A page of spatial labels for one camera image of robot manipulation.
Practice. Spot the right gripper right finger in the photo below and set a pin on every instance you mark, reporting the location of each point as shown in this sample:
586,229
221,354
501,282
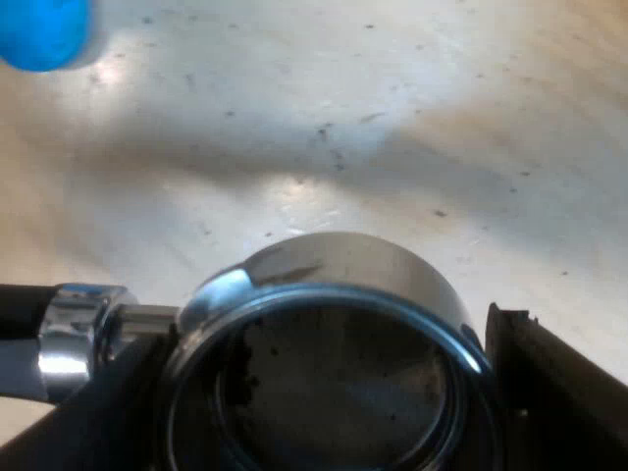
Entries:
564,392

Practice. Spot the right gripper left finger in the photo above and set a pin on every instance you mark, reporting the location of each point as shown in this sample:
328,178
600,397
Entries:
113,422

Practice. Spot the bright blue tamper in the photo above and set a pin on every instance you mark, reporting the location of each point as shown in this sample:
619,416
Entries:
41,32

